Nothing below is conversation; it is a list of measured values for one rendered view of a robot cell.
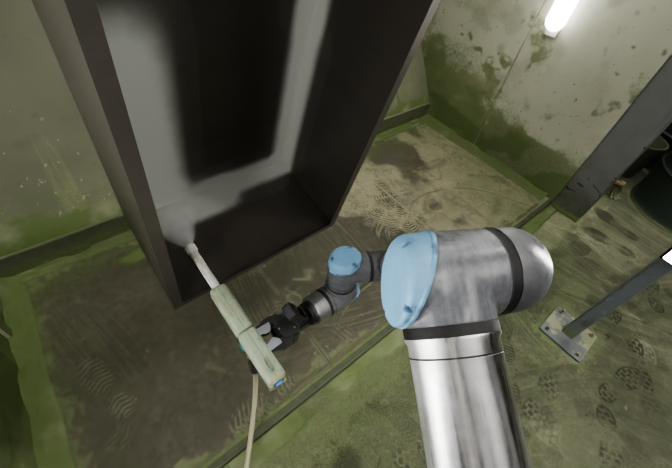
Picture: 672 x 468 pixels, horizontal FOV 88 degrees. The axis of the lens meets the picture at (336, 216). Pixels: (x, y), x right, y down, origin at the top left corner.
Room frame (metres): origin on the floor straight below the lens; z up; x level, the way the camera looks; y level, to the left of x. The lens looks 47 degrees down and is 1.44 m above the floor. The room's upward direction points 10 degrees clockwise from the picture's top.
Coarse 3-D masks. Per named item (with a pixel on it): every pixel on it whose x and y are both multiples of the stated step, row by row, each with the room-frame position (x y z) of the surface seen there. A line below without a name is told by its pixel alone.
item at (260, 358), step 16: (192, 256) 0.57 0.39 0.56; (208, 272) 0.52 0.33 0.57; (224, 288) 0.48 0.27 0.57; (224, 304) 0.43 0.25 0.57; (240, 320) 0.40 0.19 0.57; (240, 336) 0.36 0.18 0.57; (256, 336) 0.36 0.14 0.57; (256, 352) 0.32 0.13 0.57; (256, 368) 0.30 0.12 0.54; (272, 368) 0.29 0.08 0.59; (272, 384) 0.26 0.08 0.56
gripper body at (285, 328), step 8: (304, 304) 0.50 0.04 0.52; (304, 312) 0.48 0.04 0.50; (312, 312) 0.48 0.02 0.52; (280, 320) 0.44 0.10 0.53; (288, 320) 0.44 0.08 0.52; (312, 320) 0.47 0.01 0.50; (272, 328) 0.42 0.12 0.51; (280, 328) 0.41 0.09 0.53; (288, 328) 0.42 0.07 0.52; (296, 328) 0.42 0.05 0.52; (304, 328) 0.46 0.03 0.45; (272, 336) 0.42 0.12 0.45; (280, 336) 0.40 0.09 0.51; (288, 336) 0.40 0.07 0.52; (296, 336) 0.42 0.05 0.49
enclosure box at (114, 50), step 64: (64, 0) 0.33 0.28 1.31; (128, 0) 0.69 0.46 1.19; (192, 0) 0.79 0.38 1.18; (256, 0) 0.90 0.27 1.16; (320, 0) 1.01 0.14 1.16; (384, 0) 0.87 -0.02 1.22; (64, 64) 0.52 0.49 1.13; (128, 64) 0.69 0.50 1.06; (192, 64) 0.80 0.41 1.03; (256, 64) 0.93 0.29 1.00; (320, 64) 0.99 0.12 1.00; (384, 64) 0.84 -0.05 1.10; (128, 128) 0.36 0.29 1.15; (192, 128) 0.81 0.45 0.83; (256, 128) 0.98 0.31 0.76; (320, 128) 0.97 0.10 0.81; (128, 192) 0.41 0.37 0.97; (256, 192) 0.93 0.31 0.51; (320, 192) 0.94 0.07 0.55; (256, 256) 0.67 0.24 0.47
